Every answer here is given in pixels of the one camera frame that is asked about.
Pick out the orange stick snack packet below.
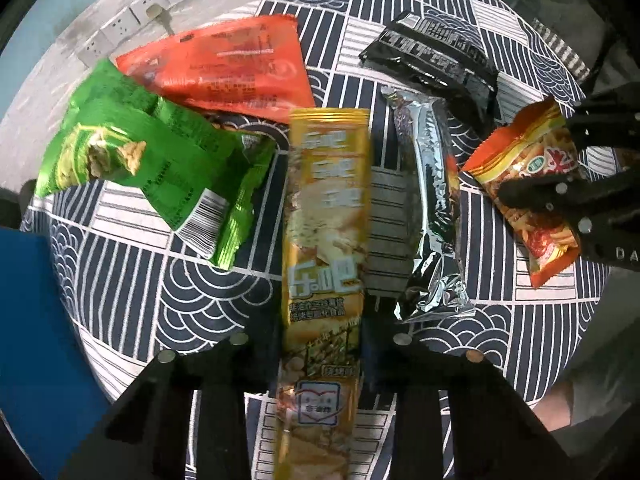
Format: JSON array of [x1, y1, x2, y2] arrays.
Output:
[[460, 97, 583, 290]]

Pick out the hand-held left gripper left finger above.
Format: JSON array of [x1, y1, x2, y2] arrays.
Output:
[[57, 317, 281, 480]]

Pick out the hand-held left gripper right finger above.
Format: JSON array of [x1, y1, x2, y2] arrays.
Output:
[[360, 305, 568, 480]]

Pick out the grey plug with cable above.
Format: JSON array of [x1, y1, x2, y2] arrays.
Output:
[[145, 4, 174, 36]]

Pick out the red-orange snack packet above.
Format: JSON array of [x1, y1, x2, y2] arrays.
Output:
[[115, 15, 316, 123]]

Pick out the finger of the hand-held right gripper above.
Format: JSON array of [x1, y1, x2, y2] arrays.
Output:
[[500, 167, 640, 222], [566, 87, 640, 149]]

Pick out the navy white patterned tablecloth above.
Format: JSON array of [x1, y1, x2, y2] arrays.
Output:
[[20, 0, 611, 480]]

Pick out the silver black snack packet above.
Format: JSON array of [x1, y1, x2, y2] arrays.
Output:
[[380, 85, 476, 323]]

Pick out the long gold snack packet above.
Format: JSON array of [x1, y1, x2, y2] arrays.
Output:
[[274, 106, 373, 480]]

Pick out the green snack packet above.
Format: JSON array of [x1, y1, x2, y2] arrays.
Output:
[[35, 58, 278, 268]]

